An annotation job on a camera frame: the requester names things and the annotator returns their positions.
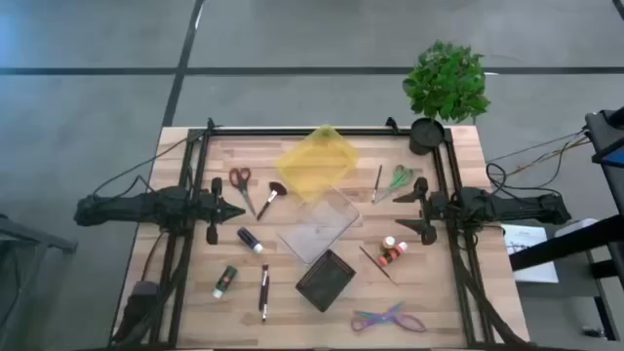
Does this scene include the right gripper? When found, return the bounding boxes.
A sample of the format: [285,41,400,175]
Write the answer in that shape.
[392,176,443,247]

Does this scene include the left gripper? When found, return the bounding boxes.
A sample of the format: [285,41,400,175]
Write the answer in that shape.
[196,176,247,246]

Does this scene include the red-handled scissors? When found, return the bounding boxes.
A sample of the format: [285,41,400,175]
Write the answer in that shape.
[228,167,257,217]

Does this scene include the blue paint bottle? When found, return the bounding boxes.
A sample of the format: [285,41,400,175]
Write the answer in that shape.
[236,226,265,255]

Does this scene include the green-handled scissors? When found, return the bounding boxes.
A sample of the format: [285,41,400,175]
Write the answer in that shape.
[373,164,416,205]

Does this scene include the thin dark-handled paintbrush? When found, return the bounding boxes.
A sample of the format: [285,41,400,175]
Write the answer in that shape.
[370,164,384,205]

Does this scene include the orange paint bottle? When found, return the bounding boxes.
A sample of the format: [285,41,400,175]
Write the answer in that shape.
[377,241,410,267]

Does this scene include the black fan brush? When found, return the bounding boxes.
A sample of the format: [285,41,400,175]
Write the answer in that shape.
[255,180,289,222]

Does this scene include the green paint bottle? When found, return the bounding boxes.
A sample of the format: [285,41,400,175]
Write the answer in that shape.
[212,264,240,300]

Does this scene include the black paintbrush silver ferrule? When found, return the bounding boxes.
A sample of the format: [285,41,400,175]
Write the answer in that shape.
[257,263,270,313]

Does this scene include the purple-handled scissors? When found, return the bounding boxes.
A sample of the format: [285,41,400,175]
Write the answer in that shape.
[350,300,428,334]

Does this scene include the clear plastic bin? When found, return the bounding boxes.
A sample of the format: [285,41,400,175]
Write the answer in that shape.
[275,183,361,266]

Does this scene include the yellow translucent plastic bin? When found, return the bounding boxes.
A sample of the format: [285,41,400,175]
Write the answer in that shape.
[274,124,361,204]

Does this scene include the black slotted plastic basket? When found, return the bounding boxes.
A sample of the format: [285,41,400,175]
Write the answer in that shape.
[294,249,358,314]

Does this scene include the black power supply box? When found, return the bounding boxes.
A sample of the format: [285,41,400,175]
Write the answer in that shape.
[127,280,161,316]

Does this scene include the white paper sheet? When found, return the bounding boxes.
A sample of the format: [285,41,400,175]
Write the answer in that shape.
[501,223,561,285]

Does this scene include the green plant in black pot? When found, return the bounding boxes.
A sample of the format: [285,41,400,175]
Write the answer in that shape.
[402,39,492,157]

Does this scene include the black equipment cart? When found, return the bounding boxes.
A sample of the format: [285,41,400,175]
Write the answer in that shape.
[509,106,624,342]

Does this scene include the dark grey side table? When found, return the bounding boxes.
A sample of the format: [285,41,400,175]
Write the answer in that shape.
[0,214,79,342]

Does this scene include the blue-screen monitor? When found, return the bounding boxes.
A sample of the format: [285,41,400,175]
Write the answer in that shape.
[591,144,624,170]

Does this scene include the thin brown-handled paintbrush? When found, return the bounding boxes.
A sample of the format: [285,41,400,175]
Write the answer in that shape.
[359,245,400,288]

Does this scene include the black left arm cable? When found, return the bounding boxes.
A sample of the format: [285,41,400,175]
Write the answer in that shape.
[91,125,212,197]

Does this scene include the black aluminium rig frame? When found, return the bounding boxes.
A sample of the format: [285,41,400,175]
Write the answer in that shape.
[109,118,532,350]

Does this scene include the thin cables to cart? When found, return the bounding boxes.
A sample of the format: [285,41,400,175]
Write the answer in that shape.
[485,127,591,194]

